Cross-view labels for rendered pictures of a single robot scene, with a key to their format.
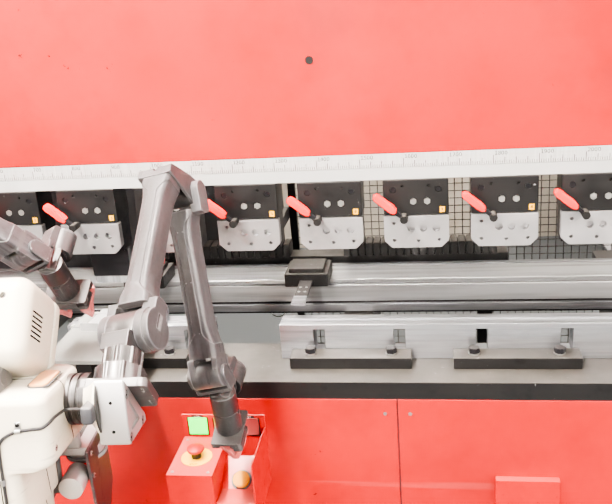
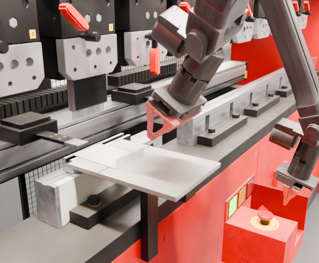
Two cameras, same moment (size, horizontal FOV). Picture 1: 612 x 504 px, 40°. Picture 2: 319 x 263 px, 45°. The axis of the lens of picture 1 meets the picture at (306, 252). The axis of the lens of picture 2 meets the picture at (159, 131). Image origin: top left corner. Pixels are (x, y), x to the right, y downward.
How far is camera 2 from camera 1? 2.01 m
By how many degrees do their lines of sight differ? 62
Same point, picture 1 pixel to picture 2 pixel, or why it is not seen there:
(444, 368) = (253, 118)
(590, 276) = (223, 70)
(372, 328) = (224, 105)
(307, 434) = (233, 189)
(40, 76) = not seen: outside the picture
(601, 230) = not seen: hidden behind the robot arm
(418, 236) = (245, 34)
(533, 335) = (261, 91)
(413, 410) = (262, 145)
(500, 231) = (263, 28)
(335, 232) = not seen: hidden behind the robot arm
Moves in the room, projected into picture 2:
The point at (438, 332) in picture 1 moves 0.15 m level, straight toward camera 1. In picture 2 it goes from (241, 99) to (279, 105)
